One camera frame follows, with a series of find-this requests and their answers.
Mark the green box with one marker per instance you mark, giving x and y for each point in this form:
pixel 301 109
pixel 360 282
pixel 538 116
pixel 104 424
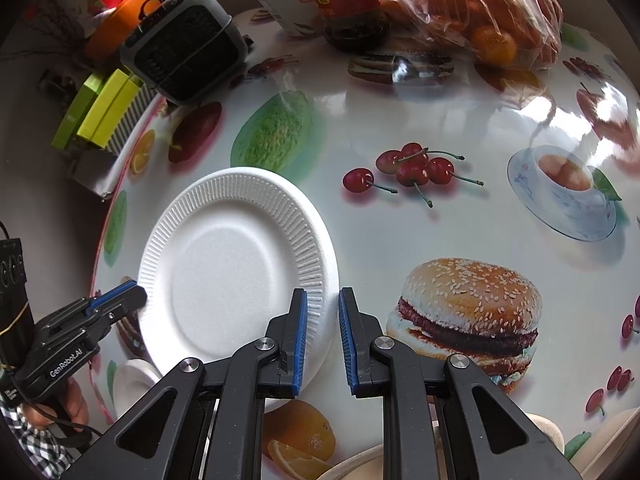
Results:
pixel 75 105
pixel 112 105

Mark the grey ribbed box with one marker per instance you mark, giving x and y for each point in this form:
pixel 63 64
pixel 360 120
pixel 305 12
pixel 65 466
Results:
pixel 131 120

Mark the white foam plate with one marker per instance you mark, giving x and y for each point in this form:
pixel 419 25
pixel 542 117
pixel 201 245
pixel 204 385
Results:
pixel 225 270

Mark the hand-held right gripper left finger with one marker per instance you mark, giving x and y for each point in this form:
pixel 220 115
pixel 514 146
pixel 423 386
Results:
pixel 299 345

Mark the red label sauce jar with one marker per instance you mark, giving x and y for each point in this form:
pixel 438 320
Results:
pixel 350 0

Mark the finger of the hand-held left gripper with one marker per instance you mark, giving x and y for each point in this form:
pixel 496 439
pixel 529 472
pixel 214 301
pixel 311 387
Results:
pixel 117 293
pixel 111 318

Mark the person's left hand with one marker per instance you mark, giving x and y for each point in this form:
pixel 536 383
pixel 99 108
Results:
pixel 75 405

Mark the orange box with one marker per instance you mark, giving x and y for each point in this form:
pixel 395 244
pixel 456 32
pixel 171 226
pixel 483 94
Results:
pixel 130 15

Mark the plastic bag of oranges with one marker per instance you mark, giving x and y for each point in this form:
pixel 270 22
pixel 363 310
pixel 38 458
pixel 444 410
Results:
pixel 480 5

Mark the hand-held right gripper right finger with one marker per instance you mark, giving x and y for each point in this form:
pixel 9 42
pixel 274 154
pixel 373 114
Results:
pixel 346 345

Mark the fruit printed tablecloth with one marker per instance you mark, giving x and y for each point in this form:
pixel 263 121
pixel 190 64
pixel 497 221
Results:
pixel 400 120

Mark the person's left forearm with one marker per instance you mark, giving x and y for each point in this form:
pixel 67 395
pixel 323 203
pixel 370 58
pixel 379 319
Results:
pixel 30 447

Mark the grey desktop fan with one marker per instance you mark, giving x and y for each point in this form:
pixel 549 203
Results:
pixel 185 45

